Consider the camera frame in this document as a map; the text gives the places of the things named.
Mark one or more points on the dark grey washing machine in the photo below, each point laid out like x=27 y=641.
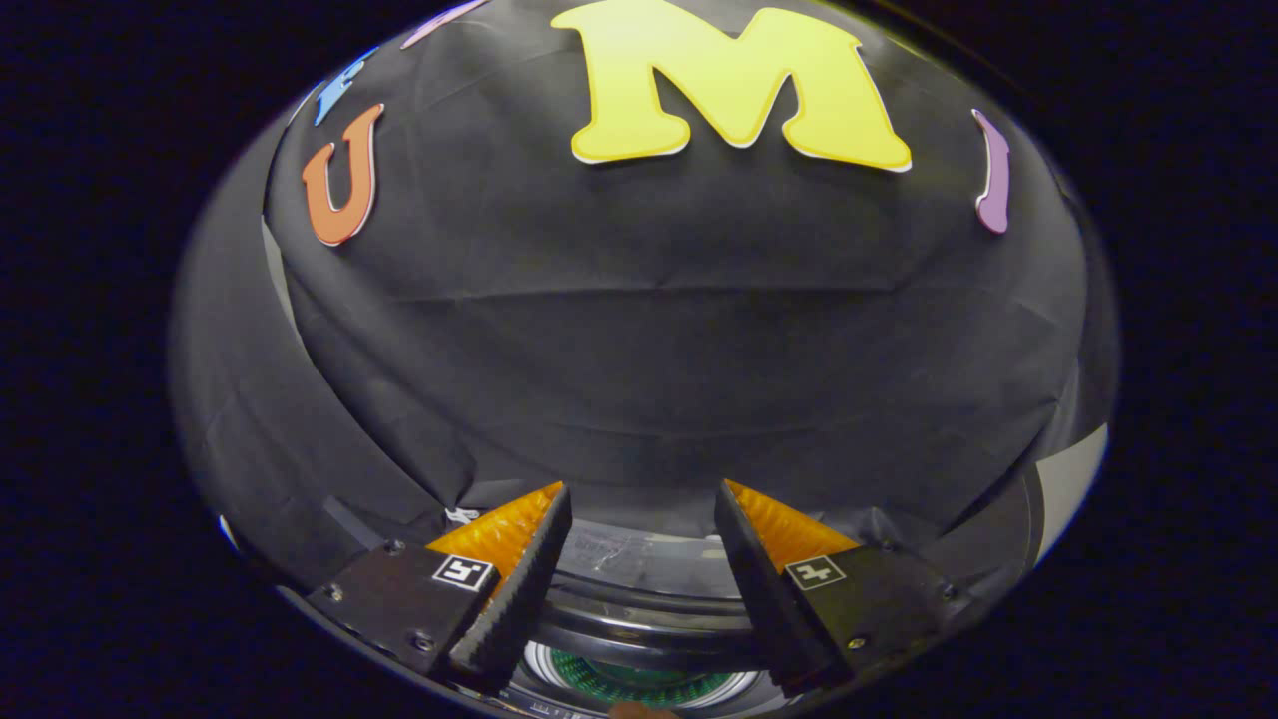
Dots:
x=744 y=684

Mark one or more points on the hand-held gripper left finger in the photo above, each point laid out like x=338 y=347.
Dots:
x=514 y=609

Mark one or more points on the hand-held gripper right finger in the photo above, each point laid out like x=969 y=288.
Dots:
x=764 y=599

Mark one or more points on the dark washing machine lid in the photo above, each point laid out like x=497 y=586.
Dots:
x=649 y=559

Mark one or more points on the green polo shirt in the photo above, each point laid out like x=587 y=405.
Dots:
x=599 y=684

